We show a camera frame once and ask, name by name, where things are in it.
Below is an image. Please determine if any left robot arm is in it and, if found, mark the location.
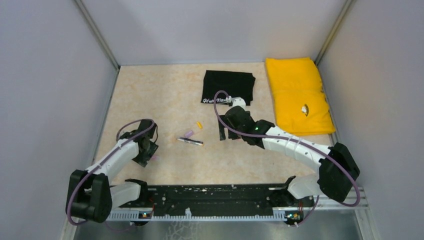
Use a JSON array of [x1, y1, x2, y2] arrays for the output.
[[65, 118, 158, 226]]

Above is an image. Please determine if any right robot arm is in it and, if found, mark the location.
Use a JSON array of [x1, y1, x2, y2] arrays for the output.
[[217, 106, 361, 207]]

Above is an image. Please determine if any purple pen cap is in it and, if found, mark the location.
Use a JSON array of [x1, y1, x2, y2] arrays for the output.
[[184, 130, 194, 138]]

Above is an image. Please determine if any black folded t-shirt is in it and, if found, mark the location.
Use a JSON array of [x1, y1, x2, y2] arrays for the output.
[[200, 70, 256, 106]]

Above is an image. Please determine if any yellow folded t-shirt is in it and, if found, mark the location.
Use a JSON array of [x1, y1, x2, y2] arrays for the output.
[[265, 57, 336, 136]]

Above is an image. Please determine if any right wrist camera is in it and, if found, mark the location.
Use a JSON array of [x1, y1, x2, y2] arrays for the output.
[[227, 96, 247, 109]]

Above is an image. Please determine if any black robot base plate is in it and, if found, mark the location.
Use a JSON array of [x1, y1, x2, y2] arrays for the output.
[[120, 183, 315, 221]]

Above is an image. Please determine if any aluminium frame rail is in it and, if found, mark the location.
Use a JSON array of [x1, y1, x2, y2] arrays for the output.
[[69, 187, 369, 222]]

